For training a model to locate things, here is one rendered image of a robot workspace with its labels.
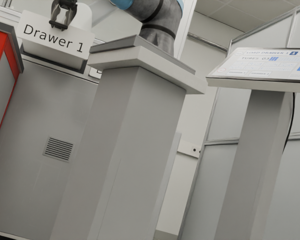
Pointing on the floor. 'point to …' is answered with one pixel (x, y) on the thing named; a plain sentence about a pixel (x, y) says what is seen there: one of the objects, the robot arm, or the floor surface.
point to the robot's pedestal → (124, 146)
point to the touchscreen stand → (255, 166)
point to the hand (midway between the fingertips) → (58, 26)
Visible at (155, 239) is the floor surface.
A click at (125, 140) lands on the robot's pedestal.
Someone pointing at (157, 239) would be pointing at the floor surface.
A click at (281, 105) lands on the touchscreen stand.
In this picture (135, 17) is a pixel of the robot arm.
